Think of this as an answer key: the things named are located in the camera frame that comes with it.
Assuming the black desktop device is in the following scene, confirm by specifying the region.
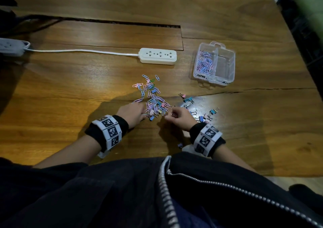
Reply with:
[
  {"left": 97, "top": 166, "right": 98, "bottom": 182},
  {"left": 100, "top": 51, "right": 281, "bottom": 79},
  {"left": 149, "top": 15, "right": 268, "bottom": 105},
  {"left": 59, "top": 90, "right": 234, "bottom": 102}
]
[{"left": 0, "top": 0, "right": 18, "bottom": 34}]

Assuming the black zip jacket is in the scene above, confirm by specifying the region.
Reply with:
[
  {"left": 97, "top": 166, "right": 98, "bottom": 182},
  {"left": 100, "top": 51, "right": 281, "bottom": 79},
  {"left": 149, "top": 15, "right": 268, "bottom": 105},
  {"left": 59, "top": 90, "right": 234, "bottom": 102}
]
[{"left": 0, "top": 152, "right": 323, "bottom": 228}]

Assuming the person's left forearm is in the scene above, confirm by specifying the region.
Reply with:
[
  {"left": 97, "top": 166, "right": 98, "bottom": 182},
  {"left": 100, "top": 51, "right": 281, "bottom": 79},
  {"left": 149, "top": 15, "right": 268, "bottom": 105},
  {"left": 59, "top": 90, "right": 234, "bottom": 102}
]
[{"left": 34, "top": 134, "right": 102, "bottom": 169}]

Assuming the white power strip cable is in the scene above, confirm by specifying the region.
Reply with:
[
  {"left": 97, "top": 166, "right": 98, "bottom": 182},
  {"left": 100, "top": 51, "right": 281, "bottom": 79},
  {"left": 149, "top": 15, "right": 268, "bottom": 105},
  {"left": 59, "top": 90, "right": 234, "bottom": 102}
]
[{"left": 24, "top": 48, "right": 140, "bottom": 57}]

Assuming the person's left hand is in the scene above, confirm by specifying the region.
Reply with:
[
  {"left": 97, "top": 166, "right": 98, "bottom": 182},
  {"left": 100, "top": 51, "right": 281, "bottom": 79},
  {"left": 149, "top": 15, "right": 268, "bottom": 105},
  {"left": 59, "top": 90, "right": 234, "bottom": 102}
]
[{"left": 116, "top": 102, "right": 147, "bottom": 130}]

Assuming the person's right forearm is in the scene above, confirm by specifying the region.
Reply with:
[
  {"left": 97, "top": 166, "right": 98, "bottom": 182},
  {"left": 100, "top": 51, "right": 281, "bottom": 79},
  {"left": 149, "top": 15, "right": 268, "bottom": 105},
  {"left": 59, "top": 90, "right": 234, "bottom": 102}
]
[{"left": 212, "top": 144, "right": 257, "bottom": 173}]

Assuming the pile of pastel paper clips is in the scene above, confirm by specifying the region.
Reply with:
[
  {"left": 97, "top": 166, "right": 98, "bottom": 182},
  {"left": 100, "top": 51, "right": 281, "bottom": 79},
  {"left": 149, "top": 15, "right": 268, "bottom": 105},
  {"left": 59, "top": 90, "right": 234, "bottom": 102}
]
[
  {"left": 132, "top": 74, "right": 173, "bottom": 122},
  {"left": 195, "top": 50, "right": 215, "bottom": 74}
]

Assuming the person's right hand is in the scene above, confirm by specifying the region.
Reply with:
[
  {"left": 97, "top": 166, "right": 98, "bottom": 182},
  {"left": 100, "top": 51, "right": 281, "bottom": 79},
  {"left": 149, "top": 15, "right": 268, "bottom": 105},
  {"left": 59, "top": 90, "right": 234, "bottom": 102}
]
[{"left": 164, "top": 106, "right": 199, "bottom": 133}]

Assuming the scatter of small binder clips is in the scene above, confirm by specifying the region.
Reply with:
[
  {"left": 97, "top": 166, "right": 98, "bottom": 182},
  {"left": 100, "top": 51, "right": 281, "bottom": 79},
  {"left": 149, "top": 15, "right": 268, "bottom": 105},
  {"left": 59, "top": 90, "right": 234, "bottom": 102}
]
[{"left": 149, "top": 93, "right": 219, "bottom": 149}]

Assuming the white power strip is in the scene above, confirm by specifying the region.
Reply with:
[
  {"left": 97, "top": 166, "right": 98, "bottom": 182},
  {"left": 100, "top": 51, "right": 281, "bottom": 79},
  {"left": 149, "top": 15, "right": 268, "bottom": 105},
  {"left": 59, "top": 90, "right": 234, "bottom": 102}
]
[{"left": 138, "top": 47, "right": 178, "bottom": 66}]

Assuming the clear plastic compartment box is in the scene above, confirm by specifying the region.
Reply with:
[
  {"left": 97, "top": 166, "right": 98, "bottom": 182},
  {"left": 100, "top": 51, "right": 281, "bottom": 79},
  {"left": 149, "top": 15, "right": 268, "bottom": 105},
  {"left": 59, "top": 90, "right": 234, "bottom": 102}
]
[{"left": 192, "top": 41, "right": 236, "bottom": 87}]

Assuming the green cushioned stool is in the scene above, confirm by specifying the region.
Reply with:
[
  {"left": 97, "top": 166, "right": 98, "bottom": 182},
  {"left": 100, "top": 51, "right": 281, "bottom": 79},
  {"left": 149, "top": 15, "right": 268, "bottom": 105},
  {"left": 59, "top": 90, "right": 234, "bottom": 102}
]
[
  {"left": 310, "top": 16, "right": 323, "bottom": 47},
  {"left": 287, "top": 0, "right": 323, "bottom": 19}
]

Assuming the grey power adapter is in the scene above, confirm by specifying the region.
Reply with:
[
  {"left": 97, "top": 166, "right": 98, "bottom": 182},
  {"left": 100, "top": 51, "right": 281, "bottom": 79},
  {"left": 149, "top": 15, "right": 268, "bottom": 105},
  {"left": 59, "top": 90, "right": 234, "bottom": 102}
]
[{"left": 0, "top": 37, "right": 31, "bottom": 57}]

